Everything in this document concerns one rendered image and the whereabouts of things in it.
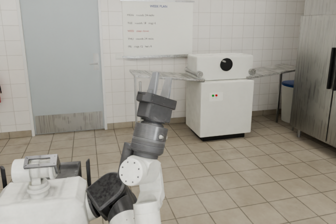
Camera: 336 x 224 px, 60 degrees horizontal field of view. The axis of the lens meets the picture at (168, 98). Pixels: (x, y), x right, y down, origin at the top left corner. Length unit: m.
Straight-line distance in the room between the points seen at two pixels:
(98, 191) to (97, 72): 3.69
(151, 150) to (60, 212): 0.33
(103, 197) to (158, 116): 0.31
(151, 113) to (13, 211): 0.47
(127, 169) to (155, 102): 0.18
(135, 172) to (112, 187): 0.22
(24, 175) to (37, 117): 3.84
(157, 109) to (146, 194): 0.23
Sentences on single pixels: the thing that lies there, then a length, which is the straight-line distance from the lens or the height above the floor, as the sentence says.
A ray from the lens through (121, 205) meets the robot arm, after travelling 0.91.
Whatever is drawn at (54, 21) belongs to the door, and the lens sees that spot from 4.51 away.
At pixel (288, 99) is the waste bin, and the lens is 5.24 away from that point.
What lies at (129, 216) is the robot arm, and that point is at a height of 1.07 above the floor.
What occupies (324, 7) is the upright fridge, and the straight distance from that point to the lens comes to 4.23.
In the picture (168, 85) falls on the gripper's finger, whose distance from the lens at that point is 0.79.
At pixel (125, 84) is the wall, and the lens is 4.58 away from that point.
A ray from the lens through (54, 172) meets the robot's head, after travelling 0.91.
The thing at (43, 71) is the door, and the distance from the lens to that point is 4.58.
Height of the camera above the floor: 1.59
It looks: 14 degrees down
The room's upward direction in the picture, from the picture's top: straight up
